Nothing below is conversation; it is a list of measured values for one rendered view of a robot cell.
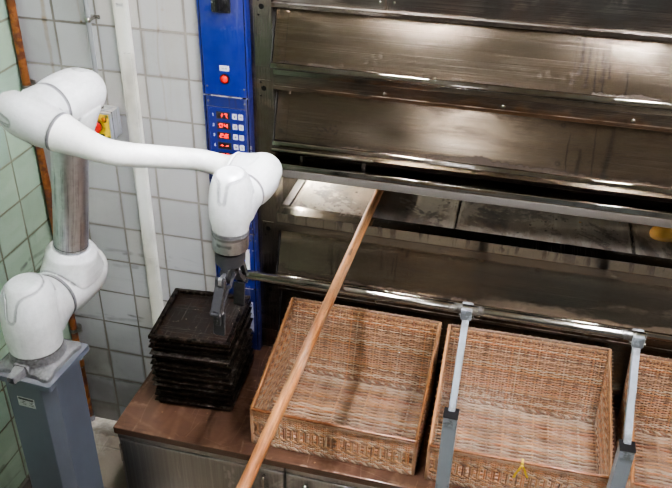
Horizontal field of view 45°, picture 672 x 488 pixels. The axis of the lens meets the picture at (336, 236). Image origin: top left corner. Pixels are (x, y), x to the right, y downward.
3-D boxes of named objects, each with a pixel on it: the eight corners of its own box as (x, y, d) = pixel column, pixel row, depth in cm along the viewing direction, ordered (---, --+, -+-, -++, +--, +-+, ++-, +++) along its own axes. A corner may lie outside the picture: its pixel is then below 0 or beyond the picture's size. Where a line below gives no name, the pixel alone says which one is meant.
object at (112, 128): (96, 129, 279) (92, 102, 274) (123, 133, 277) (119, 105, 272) (85, 138, 273) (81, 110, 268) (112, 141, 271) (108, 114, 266)
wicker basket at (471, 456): (440, 380, 295) (446, 320, 281) (598, 407, 284) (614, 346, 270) (421, 481, 254) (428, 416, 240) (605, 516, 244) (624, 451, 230)
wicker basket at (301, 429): (291, 353, 307) (290, 294, 293) (437, 379, 295) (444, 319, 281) (248, 444, 267) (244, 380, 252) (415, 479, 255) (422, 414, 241)
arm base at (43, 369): (-16, 379, 230) (-20, 364, 227) (31, 333, 248) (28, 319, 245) (39, 393, 225) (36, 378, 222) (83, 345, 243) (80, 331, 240)
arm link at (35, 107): (45, 116, 189) (79, 96, 200) (-20, 88, 191) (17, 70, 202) (43, 163, 196) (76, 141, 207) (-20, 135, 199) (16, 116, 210)
